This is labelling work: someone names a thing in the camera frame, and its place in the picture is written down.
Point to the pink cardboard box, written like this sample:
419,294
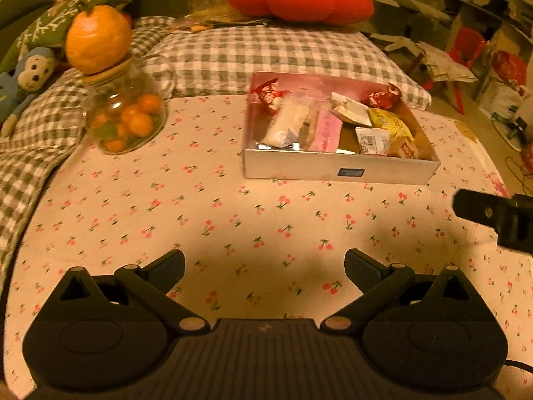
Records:
300,171

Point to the white cream snack packet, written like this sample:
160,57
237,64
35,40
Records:
352,110

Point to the round glass jar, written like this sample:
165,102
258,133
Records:
125,91

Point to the grey checkered blanket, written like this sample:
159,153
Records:
25,154

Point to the red patterned bag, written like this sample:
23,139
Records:
528,154

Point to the cherry print tablecloth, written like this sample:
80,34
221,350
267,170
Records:
166,200

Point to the large orange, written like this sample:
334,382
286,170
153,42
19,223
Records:
99,37

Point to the blue monkey plush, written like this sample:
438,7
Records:
29,77

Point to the yellow snack packet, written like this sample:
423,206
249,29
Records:
389,123

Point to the white sack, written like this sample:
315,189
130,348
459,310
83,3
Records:
501,100

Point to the wooden desk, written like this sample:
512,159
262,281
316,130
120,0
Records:
499,12

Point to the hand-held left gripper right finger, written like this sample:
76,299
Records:
360,267

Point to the pink snack packet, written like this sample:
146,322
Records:
328,131

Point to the silver snack packet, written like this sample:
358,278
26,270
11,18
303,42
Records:
270,146

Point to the clear rice cracker packet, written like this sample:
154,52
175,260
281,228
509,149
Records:
287,123
309,129

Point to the clear plastic bags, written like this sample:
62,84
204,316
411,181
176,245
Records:
220,18

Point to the green sofa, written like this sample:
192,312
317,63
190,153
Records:
21,6

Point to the green snowflake pillow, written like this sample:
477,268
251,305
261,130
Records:
54,16

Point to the red packet with white label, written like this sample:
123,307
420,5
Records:
372,141

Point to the red plastic chair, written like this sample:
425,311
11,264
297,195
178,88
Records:
468,46

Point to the crumpled paper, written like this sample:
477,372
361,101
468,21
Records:
447,64

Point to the pile of small kumquats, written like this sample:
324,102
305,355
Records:
137,121

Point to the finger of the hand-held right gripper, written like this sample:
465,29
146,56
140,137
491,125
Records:
474,210

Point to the red white candy packet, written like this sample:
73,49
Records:
383,96
270,95

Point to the red shopping bag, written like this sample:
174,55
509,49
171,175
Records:
508,66

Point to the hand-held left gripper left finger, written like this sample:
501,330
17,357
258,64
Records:
168,267

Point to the wooden jar lid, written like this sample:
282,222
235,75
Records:
106,77

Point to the grey checkered pillow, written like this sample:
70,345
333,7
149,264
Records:
233,58

